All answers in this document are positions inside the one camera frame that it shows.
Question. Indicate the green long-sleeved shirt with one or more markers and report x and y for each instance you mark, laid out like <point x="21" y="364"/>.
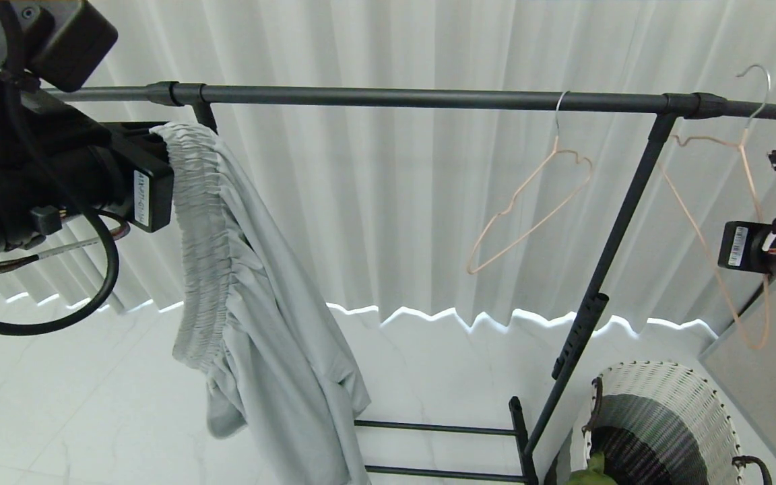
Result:
<point x="590" y="477"/>

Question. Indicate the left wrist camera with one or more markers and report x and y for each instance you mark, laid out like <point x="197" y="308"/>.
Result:
<point x="71" y="40"/>

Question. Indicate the pink clothes hanger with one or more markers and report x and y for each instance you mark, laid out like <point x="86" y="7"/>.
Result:
<point x="529" y="226"/>
<point x="711" y="259"/>

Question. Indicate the white laundry basket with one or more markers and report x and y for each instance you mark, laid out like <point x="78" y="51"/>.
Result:
<point x="671" y="391"/>

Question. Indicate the white curtain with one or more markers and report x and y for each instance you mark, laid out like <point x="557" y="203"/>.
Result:
<point x="395" y="202"/>

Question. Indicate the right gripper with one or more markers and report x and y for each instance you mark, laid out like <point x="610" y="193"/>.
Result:
<point x="741" y="246"/>

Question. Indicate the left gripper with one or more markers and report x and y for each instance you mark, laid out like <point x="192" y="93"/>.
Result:
<point x="91" y="182"/>

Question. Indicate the black clothes rack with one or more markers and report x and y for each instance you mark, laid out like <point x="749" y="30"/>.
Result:
<point x="428" y="98"/>

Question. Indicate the pale grey shorts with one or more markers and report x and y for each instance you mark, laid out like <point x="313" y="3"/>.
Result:
<point x="273" y="323"/>

